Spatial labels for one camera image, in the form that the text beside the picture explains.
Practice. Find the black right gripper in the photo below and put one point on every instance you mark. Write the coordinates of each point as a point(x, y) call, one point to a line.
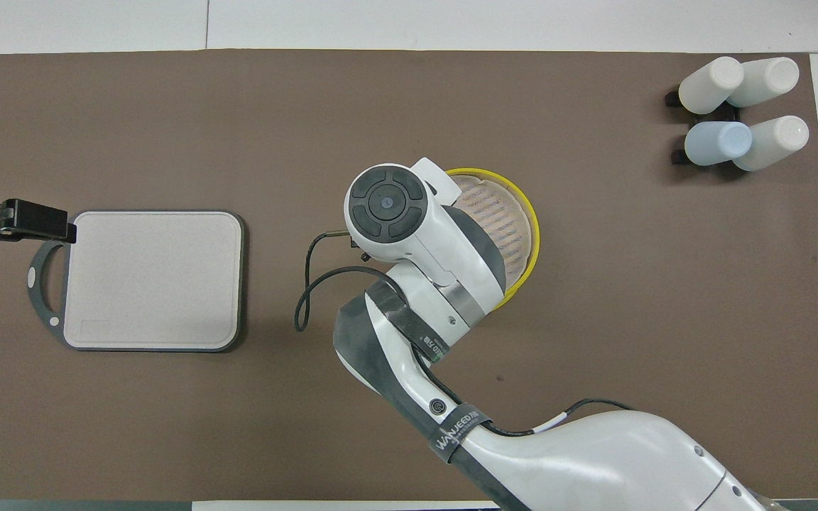
point(360, 253)

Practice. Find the yellow rimmed steamer lid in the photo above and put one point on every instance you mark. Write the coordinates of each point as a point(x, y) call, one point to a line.
point(505, 220)

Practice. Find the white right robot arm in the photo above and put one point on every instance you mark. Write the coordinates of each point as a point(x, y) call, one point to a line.
point(437, 248)

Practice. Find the yellow bamboo steamer basket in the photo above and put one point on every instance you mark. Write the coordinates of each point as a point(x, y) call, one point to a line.
point(533, 234)

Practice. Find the grey cutting board dark rim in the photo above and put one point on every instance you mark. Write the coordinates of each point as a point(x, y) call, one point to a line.
point(160, 284)

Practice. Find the brown table mat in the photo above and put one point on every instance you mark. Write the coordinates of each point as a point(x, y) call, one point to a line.
point(167, 426)

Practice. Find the black cup holder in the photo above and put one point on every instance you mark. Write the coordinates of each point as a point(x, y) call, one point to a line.
point(677, 157)
point(673, 98)

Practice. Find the light blue plastic cup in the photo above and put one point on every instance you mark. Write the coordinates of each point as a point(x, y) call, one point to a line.
point(718, 142)

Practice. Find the white plastic cup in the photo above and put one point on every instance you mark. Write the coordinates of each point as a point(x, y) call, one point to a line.
point(711, 85)
point(775, 140)
point(767, 79)

